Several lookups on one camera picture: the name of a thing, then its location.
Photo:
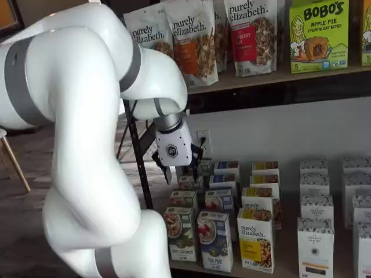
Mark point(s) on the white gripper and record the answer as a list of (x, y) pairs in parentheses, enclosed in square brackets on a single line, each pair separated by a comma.
[(174, 147)]

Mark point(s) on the blue white oatmeal box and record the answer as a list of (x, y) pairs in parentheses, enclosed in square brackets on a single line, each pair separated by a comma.
[(223, 181), (227, 166), (217, 199), (214, 246)]

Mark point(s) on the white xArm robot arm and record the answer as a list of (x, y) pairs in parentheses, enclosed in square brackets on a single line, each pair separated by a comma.
[(87, 116)]

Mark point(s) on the green apple cinnamon oatmeal box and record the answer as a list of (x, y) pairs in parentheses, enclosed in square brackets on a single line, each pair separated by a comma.
[(185, 182), (207, 165), (179, 237), (182, 198)]

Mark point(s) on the purely elizabeth yellow box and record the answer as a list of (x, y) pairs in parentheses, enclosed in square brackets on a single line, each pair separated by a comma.
[(264, 166), (255, 246), (258, 191), (255, 202), (263, 180)]

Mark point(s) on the wooden shelf board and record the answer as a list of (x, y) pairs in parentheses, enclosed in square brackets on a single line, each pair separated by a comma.
[(287, 202), (290, 79)]

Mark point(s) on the white organic pantry box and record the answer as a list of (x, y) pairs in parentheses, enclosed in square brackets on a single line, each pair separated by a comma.
[(363, 208), (314, 184), (313, 165), (356, 182), (365, 252), (316, 207), (314, 249)]

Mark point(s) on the green Bobo's apple pie box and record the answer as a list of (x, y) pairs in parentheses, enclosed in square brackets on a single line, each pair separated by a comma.
[(319, 34)]

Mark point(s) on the yellow green snack box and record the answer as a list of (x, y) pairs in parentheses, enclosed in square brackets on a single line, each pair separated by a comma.
[(366, 29)]

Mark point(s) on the black power plug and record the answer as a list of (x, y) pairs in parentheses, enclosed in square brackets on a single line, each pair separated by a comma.
[(203, 141)]

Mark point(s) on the orange label granola bag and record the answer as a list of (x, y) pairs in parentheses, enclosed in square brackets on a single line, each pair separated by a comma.
[(191, 43)]

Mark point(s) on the purely elizabeth granola bag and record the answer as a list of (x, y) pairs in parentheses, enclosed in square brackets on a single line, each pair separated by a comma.
[(150, 32), (221, 43)]

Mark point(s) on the red label granola bag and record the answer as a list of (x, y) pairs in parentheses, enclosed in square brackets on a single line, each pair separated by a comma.
[(249, 43)]

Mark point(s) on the wooden leg chair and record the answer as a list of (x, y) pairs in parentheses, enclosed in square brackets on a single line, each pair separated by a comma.
[(18, 171)]

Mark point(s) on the dark framed orange panel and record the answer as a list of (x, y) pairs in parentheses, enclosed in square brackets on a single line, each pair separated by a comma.
[(5, 11)]

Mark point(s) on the white wall outlet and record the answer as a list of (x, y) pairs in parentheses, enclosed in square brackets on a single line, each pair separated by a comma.
[(208, 139)]

